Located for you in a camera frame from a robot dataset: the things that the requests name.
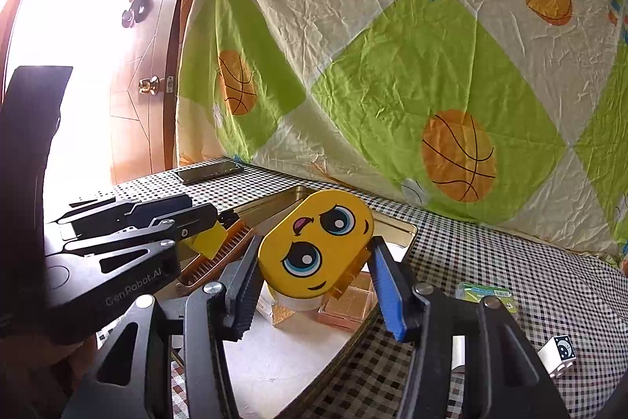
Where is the white moon toy block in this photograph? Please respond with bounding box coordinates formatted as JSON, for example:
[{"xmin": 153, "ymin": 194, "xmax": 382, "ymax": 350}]
[{"xmin": 538, "ymin": 335, "xmax": 577, "ymax": 379}]

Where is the brown plastic comb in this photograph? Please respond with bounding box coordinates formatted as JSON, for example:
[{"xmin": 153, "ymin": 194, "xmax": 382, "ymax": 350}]
[{"xmin": 175, "ymin": 219, "xmax": 252, "ymax": 297}]

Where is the green label clear plastic case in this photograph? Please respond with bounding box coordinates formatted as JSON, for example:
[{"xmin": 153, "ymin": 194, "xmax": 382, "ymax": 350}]
[{"xmin": 455, "ymin": 282, "xmax": 518, "ymax": 316}]

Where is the yellow face toy box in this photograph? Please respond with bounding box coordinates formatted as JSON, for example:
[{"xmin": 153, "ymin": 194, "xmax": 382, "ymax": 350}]
[{"xmin": 257, "ymin": 189, "xmax": 374, "ymax": 311}]

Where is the copper patterned white box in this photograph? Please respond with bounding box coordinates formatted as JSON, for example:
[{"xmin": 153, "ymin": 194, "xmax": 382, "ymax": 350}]
[{"xmin": 257, "ymin": 271, "xmax": 377, "ymax": 332}]

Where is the dark phone on table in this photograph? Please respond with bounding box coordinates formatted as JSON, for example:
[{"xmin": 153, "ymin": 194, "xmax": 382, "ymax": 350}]
[{"xmin": 175, "ymin": 161, "xmax": 244, "ymax": 185}]

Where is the wooden door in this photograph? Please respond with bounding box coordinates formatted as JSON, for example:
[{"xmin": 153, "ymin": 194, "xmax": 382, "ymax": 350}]
[{"xmin": 1, "ymin": 0, "xmax": 183, "ymax": 213}]

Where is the white paper tin liner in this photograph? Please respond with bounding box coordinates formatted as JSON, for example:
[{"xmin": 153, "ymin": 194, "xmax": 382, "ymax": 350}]
[{"xmin": 222, "ymin": 241, "xmax": 411, "ymax": 419}]

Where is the checkered tablecloth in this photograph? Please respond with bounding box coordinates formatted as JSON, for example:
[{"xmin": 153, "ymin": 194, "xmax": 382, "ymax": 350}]
[{"xmin": 92, "ymin": 163, "xmax": 628, "ymax": 419}]

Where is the brass door knob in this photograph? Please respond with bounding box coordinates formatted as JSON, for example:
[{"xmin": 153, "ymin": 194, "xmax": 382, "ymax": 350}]
[{"xmin": 139, "ymin": 75, "xmax": 161, "ymax": 96}]

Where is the basketball print bed sheet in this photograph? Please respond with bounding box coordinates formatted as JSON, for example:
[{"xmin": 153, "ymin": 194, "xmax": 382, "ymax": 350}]
[{"xmin": 177, "ymin": 0, "xmax": 627, "ymax": 258}]

